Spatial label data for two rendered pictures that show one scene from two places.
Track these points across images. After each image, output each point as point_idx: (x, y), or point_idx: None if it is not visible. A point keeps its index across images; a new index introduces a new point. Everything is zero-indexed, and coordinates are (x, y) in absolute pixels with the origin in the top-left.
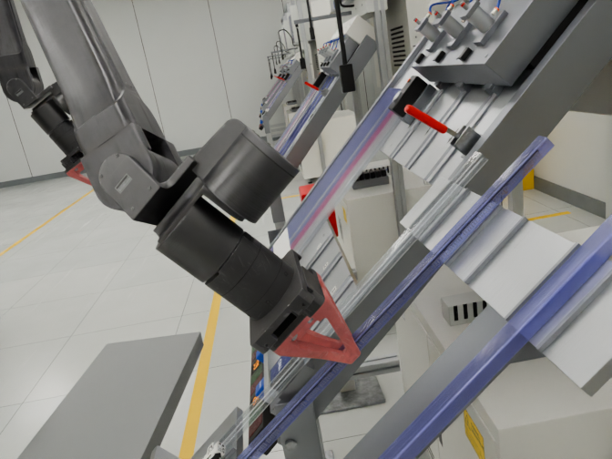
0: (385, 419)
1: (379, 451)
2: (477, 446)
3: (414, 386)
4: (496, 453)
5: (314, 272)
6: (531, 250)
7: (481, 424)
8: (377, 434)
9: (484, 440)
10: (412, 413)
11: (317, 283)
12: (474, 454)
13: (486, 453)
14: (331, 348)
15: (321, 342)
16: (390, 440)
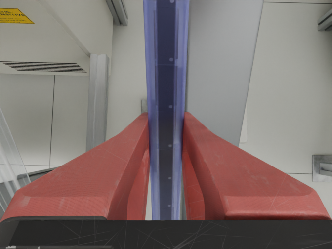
0: (197, 103)
1: (232, 126)
2: (13, 18)
3: (197, 42)
4: (43, 5)
5: (58, 232)
6: None
7: (7, 2)
8: (206, 121)
9: (21, 8)
10: (236, 65)
11: (236, 242)
12: (12, 25)
13: (30, 14)
14: (186, 175)
15: (145, 196)
16: (235, 108)
